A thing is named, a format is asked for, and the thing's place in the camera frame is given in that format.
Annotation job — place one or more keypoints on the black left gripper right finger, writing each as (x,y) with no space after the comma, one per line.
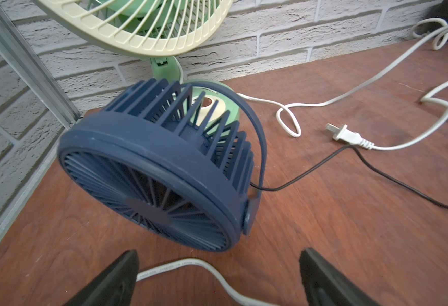
(325,285)

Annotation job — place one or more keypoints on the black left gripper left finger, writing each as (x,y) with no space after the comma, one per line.
(113,286)

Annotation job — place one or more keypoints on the navy blue small desk fan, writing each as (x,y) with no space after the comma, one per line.
(148,158)

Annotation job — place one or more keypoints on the green cream fan at wall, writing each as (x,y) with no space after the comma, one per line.
(157,31)

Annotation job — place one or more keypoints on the aluminium corner post left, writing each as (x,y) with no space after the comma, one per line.
(25,62)

